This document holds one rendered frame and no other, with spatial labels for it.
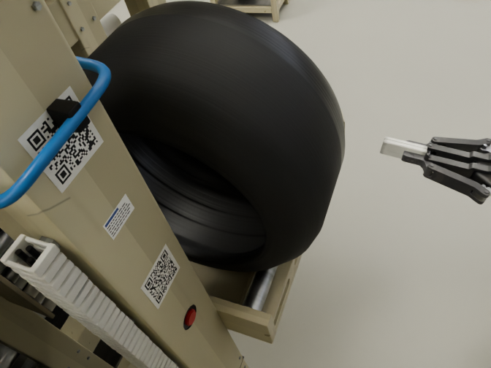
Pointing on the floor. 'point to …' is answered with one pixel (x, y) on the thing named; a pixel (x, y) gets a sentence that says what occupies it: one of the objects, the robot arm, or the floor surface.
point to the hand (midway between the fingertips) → (402, 150)
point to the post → (96, 198)
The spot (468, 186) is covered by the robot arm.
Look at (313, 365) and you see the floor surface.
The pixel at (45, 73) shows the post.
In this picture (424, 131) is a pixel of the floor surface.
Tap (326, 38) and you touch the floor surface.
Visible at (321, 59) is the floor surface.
